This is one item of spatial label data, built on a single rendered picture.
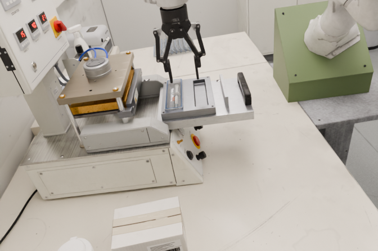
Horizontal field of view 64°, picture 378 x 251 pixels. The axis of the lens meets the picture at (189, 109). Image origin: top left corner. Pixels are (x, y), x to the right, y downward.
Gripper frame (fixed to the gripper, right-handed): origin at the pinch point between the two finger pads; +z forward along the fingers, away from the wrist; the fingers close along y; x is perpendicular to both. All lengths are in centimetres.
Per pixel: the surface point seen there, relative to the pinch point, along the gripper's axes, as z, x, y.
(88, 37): 13, 87, -54
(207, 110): 8.6, -10.2, 5.6
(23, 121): 25, 25, -73
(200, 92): 9.6, 1.9, 4.5
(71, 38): 13, 88, -65
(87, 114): 4.7, -9.5, -29.9
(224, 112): 10.5, -9.9, 10.6
